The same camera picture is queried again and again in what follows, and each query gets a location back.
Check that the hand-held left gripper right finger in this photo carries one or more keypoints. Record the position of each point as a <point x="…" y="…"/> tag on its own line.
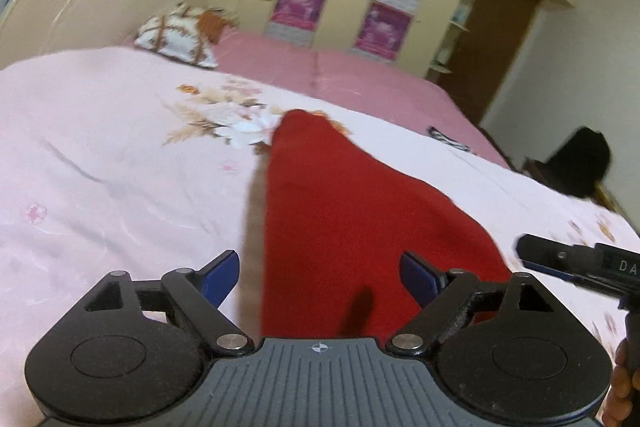
<point x="418" y="282"/>

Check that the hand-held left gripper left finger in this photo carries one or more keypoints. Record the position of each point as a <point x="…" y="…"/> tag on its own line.
<point x="223" y="279"/>

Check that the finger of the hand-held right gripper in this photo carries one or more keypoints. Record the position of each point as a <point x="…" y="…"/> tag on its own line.
<point x="550" y="255"/>

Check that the red knitted garment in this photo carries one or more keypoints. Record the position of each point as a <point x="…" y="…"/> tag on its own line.
<point x="350" y="207"/>

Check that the person's right hand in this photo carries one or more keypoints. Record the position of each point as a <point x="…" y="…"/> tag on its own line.
<point x="620" y="399"/>

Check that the black bag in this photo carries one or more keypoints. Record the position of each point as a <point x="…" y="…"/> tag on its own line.
<point x="580" y="162"/>

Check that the small striped cloth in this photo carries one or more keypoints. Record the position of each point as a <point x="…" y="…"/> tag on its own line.
<point x="450" y="139"/>

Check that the light pink floral blanket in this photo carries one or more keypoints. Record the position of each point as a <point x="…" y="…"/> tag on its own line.
<point x="100" y="147"/>

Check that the brown wooden door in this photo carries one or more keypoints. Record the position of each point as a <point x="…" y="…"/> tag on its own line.
<point x="495" y="47"/>

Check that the pink bed sheet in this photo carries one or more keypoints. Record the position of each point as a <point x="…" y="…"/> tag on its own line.
<point x="350" y="72"/>

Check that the white brown patterned pillow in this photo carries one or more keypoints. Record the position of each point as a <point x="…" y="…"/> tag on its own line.
<point x="172" y="34"/>

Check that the orange brown plush cushion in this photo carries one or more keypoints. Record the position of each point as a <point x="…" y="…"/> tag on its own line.
<point x="216" y="23"/>

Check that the cream corner shelf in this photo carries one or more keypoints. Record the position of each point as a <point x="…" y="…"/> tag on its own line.
<point x="460" y="14"/>

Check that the magenta wall poster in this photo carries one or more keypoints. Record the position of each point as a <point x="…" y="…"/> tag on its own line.
<point x="300" y="4"/>
<point x="382" y="32"/>

